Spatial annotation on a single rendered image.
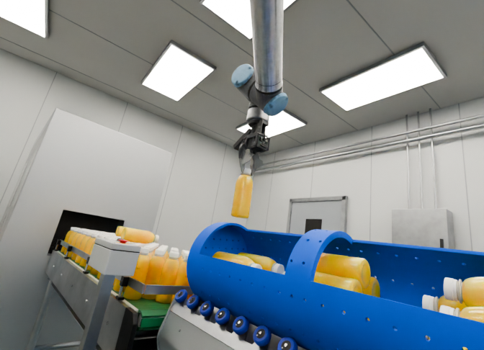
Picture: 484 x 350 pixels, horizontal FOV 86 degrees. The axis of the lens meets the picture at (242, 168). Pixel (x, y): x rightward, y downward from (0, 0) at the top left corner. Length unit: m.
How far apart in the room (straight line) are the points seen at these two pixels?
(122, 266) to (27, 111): 4.43
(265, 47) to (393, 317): 0.66
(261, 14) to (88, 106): 4.78
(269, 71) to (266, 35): 0.11
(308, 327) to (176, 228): 4.92
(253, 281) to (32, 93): 4.97
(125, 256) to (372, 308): 0.76
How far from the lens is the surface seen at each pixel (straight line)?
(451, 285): 0.64
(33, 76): 5.45
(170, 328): 1.00
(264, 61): 0.80
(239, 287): 0.74
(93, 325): 1.12
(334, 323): 0.59
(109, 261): 0.99
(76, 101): 5.35
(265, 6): 0.74
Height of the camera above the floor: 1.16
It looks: 17 degrees up
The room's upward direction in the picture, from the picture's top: 10 degrees clockwise
